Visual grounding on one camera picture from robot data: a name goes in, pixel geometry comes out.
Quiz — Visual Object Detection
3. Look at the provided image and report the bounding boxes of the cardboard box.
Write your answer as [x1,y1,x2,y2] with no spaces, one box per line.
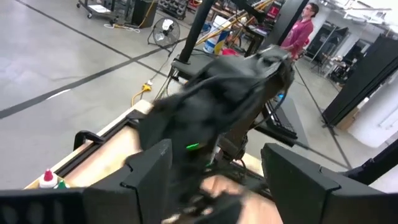
[335,107,358,131]

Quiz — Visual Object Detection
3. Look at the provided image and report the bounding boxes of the black round pole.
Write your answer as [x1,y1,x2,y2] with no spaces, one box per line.
[178,0,217,64]

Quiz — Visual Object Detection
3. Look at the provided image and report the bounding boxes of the black bin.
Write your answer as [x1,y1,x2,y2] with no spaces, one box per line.
[130,0,159,29]

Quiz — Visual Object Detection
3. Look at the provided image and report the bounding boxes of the black pillar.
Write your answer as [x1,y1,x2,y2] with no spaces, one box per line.
[259,0,308,50]

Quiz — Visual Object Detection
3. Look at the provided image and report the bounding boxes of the black frame clamp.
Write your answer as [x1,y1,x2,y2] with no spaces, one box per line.
[73,129,106,152]

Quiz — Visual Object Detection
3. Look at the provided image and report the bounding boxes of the person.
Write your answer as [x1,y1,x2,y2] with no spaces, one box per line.
[279,2,321,60]

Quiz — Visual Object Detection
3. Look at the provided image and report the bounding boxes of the black stand beam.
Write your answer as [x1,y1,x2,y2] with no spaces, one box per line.
[340,138,398,187]

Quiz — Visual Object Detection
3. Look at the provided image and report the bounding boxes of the black rolling cart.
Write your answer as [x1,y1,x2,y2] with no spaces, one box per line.
[76,0,119,20]

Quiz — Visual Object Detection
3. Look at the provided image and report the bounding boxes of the backlit keyboard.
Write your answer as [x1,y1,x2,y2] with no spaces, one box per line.
[262,99,299,141]

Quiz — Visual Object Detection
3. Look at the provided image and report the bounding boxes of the black floor fan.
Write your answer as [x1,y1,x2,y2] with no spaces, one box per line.
[146,17,182,57]

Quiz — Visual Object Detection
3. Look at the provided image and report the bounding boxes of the black partition panel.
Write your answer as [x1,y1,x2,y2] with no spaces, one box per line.
[322,34,398,127]

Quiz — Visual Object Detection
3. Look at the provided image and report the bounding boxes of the white and blue bucket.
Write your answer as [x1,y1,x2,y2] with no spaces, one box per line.
[203,15,231,55]

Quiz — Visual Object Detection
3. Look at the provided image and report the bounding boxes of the grey metal cart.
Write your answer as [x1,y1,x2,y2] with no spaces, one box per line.
[169,52,224,82]

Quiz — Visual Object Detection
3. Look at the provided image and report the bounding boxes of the yellow extension cord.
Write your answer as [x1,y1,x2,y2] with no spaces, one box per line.
[130,80,154,107]

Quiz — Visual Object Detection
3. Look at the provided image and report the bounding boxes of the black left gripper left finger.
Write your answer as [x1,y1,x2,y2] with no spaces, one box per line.
[82,138,174,224]

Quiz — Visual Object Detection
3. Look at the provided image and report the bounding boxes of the dark red large dropper bottle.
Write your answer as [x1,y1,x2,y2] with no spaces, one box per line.
[38,167,59,190]

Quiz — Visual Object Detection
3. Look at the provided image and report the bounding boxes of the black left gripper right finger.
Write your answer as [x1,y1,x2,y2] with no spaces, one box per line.
[261,142,386,224]

